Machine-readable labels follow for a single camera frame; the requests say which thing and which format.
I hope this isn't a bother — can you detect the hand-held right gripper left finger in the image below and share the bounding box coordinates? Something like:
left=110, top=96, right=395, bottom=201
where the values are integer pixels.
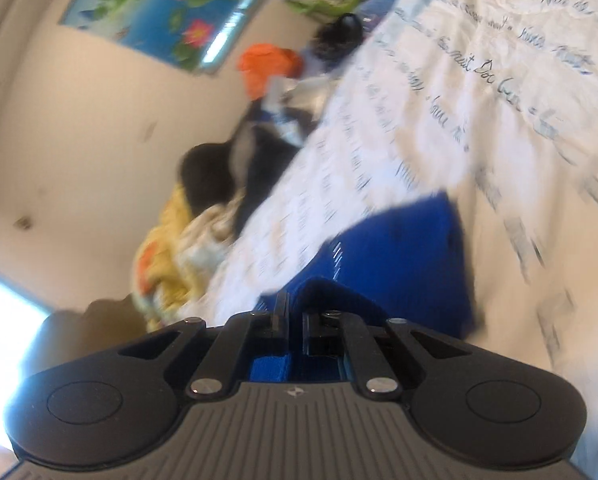
left=118, top=291, right=291, bottom=403

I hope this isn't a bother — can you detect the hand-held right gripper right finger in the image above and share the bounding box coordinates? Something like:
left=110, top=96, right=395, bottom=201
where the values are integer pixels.
left=302, top=309, right=474, bottom=403

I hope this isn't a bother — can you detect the blue knit sweater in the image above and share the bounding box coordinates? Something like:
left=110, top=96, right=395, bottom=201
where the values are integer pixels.
left=246, top=191, right=480, bottom=383

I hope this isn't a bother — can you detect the yellow floral quilt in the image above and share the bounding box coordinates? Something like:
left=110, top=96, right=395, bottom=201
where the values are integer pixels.
left=130, top=180, right=262, bottom=333

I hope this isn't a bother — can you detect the dark navy garment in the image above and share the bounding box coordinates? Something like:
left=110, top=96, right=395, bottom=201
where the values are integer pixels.
left=231, top=105, right=312, bottom=241

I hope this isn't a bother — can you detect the white crumpled cloth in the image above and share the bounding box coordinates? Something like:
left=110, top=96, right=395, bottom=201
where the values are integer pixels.
left=261, top=74, right=342, bottom=147

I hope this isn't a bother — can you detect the orange cloth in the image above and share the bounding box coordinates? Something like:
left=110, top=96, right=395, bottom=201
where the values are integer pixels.
left=235, top=43, right=306, bottom=102

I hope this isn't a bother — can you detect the white script-printed bedsheet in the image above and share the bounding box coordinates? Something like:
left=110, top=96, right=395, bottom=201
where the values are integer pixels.
left=199, top=0, right=598, bottom=466

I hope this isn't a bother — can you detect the black round bag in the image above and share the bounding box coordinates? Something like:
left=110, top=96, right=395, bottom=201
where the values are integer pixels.
left=310, top=12, right=366, bottom=57

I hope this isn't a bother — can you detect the flower wall poster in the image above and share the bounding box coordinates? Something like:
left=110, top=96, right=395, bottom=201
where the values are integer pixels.
left=58, top=0, right=286, bottom=75

